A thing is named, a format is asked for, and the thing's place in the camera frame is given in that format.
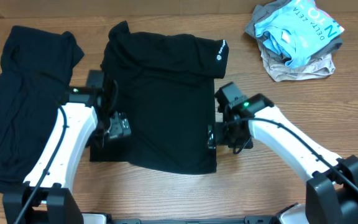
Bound beige folded garment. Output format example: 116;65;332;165
258;43;336;82

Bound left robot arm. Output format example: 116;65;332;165
2;70;114;224

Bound black t-shirt with logo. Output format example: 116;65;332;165
90;22;229;175

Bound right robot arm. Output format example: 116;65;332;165
208;82;358;223

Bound light blue printed t-shirt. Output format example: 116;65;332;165
254;0;345;70

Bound black shirt left pile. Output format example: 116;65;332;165
0;26;84;194

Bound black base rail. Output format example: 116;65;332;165
108;215;278;224

